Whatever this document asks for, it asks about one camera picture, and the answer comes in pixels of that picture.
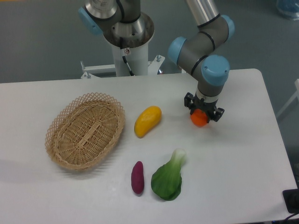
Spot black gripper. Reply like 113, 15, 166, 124
184, 92, 225, 123

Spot orange fruit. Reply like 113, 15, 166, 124
190, 109, 208, 127

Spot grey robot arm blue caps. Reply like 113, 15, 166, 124
78, 0, 235, 121

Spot yellow mango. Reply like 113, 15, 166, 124
134, 105, 162, 138

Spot green bok choy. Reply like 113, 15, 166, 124
151, 148, 186, 201

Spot purple sweet potato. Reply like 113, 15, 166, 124
131, 161, 144, 195

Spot woven wicker basket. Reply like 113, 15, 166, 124
45, 92, 125, 170

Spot black device at table edge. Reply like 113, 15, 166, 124
282, 189, 299, 213

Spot blue object top right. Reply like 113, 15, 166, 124
276, 0, 299, 21

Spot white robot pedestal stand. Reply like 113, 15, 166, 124
80, 43, 165, 79

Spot black cable on pedestal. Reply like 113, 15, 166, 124
119, 36, 135, 77

